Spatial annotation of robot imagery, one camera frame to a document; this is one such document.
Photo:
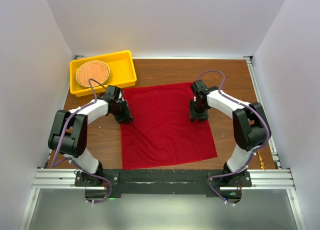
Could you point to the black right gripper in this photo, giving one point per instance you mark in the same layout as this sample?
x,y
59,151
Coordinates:
x,y
193,114

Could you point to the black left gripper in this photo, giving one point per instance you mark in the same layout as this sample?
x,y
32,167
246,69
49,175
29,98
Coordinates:
x,y
126,114

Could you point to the red cloth napkin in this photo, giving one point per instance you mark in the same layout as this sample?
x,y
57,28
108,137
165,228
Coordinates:
x,y
162,133

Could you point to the gold fork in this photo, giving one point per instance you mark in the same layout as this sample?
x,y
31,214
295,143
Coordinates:
x,y
261,161

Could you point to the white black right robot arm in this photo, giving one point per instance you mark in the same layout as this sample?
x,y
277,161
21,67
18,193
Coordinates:
x,y
250,126

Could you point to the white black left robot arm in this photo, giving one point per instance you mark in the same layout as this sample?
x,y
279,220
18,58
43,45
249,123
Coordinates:
x,y
69,132

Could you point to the yellow plastic tray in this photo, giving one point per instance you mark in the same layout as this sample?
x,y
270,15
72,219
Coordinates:
x,y
121,72

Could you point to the round woven coaster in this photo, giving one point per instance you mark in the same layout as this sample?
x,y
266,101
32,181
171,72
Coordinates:
x,y
97,70

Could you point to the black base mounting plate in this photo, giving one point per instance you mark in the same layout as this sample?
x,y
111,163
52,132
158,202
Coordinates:
x,y
160,181

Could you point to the aluminium frame rail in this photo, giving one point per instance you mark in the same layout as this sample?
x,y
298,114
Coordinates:
x,y
163,199

